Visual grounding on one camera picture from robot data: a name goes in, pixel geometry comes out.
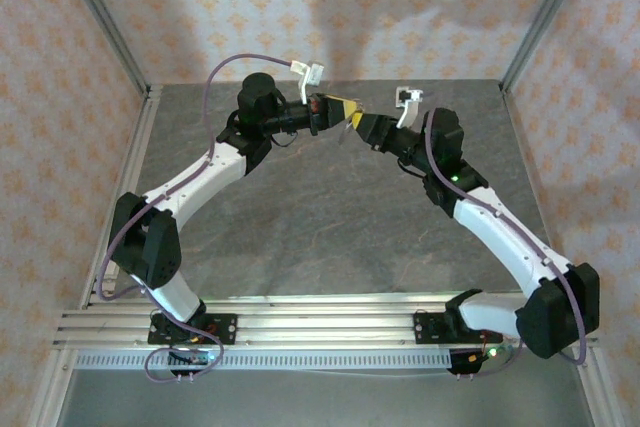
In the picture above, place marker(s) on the metal key plate with rings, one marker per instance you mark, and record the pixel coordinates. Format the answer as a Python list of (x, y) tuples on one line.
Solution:
[(345, 134)]

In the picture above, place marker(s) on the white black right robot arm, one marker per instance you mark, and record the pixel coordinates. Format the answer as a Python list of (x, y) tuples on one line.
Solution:
[(500, 232)]

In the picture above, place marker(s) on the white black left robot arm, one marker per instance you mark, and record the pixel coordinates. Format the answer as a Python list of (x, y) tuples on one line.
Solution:
[(200, 182)]

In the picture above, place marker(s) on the grey metal lower panel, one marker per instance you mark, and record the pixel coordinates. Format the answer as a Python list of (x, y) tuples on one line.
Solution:
[(320, 402)]

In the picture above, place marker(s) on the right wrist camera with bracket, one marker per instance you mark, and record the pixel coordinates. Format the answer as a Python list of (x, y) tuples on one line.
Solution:
[(405, 95)]

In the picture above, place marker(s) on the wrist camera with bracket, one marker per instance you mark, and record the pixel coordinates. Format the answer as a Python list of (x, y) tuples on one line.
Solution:
[(405, 95), (316, 72)]

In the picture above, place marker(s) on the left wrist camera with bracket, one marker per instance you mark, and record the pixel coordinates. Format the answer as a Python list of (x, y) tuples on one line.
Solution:
[(316, 72)]

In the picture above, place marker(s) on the aluminium table side rail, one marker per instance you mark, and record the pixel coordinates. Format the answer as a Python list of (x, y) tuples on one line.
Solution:
[(525, 144), (137, 147)]

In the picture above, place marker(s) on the aluminium frame post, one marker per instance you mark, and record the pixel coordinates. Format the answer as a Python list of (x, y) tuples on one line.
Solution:
[(545, 12), (100, 12)]

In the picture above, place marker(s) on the aluminium base rail beam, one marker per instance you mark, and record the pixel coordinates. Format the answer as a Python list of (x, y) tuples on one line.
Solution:
[(325, 327)]

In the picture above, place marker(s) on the aluminium frame leg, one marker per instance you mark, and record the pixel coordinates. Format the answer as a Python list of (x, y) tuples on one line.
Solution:
[(50, 392), (597, 392)]

